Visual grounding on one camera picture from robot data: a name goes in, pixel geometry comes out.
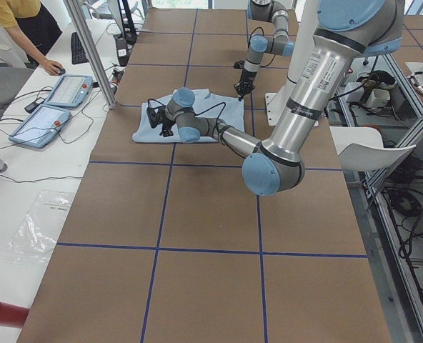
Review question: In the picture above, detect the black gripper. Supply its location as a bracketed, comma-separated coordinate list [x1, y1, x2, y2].
[159, 111, 176, 137]
[237, 69, 257, 101]

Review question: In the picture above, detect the light blue striped shirt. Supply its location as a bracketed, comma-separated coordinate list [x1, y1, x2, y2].
[131, 87, 245, 144]

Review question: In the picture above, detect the person's forearm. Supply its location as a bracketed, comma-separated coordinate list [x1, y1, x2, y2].
[5, 25, 48, 67]

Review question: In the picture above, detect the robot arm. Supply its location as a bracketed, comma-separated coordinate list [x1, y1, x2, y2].
[234, 1, 294, 101]
[146, 1, 404, 196]

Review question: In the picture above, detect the person's hand on mouse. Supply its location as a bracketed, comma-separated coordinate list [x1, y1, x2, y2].
[39, 59, 63, 76]

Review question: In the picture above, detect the upper blue teach pendant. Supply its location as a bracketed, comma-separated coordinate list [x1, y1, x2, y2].
[44, 74, 93, 109]

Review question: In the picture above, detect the blue teach pendant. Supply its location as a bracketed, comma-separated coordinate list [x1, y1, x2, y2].
[44, 74, 93, 109]
[9, 104, 71, 149]

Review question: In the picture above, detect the black keyboard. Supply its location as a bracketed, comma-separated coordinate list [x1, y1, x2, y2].
[70, 32, 89, 65]

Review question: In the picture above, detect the lower blue teach pendant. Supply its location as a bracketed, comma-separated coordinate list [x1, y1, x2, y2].
[9, 104, 71, 149]

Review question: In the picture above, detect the white plastic chair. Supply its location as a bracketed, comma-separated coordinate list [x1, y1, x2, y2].
[330, 126, 416, 172]

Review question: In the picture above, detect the clear plastic bag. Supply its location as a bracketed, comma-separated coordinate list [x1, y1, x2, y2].
[2, 190, 76, 266]

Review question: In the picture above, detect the red cylinder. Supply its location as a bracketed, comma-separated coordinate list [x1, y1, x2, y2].
[0, 302, 30, 329]

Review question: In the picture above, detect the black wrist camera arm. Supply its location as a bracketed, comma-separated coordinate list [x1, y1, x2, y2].
[233, 60, 245, 70]
[146, 106, 165, 129]

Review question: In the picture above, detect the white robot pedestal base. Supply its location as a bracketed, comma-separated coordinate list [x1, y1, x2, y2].
[264, 91, 319, 127]

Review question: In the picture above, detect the aluminium frame post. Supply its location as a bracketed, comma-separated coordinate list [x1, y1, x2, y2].
[63, 0, 116, 109]

